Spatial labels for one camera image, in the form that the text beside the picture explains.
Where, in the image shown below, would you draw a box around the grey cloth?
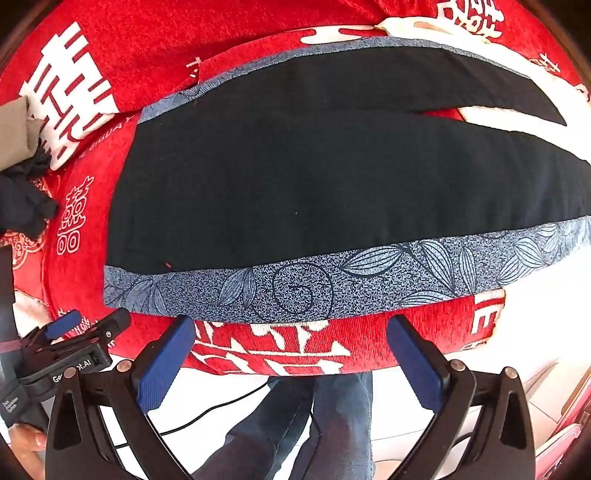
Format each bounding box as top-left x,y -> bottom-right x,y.
0,97 -> 43,172

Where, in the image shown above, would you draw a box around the pink object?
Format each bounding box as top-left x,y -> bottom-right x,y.
536,364 -> 591,472

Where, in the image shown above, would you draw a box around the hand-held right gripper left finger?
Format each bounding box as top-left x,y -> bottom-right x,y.
45,315 -> 197,480

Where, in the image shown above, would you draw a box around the dark cloth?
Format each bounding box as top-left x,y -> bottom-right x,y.
0,154 -> 59,241

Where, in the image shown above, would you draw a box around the person's blue jeans legs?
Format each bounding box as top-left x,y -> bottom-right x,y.
191,371 -> 375,480

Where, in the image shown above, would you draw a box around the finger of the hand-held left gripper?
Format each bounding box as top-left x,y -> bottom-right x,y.
60,308 -> 132,352
21,309 -> 84,349

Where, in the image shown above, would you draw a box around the black cable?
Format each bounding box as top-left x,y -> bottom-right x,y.
113,378 -> 271,449

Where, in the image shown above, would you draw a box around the red printed blanket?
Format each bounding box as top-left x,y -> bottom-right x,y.
0,0 -> 591,377

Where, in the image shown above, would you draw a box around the person's left hand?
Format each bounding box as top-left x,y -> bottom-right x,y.
8,424 -> 48,476

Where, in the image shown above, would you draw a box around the black pants with blue stripe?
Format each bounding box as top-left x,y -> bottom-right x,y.
102,36 -> 591,324

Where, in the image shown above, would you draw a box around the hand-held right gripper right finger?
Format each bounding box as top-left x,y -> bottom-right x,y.
387,315 -> 536,480

